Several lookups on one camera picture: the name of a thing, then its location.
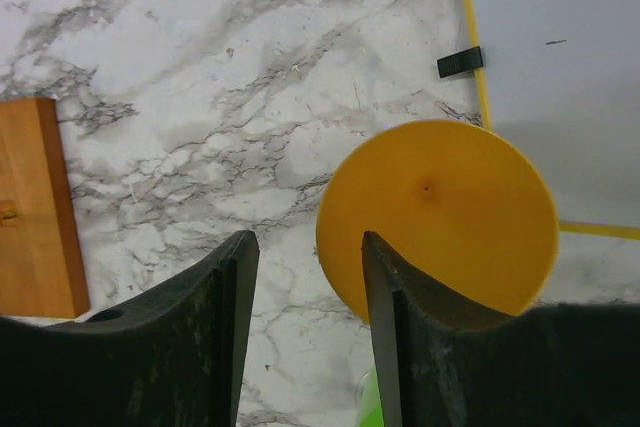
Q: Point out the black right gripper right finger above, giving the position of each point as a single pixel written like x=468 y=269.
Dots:
x=442 y=359

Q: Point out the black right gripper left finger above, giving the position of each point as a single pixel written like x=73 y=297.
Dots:
x=173 y=355

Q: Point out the green plastic wine glass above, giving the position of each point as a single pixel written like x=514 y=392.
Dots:
x=368 y=401

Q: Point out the yellow plastic wine glass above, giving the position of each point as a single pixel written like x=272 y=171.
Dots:
x=456 y=201

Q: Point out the wooden rack base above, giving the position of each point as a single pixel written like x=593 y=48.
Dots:
x=42 y=271

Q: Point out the yellow-framed whiteboard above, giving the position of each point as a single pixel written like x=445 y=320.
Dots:
x=559 y=79

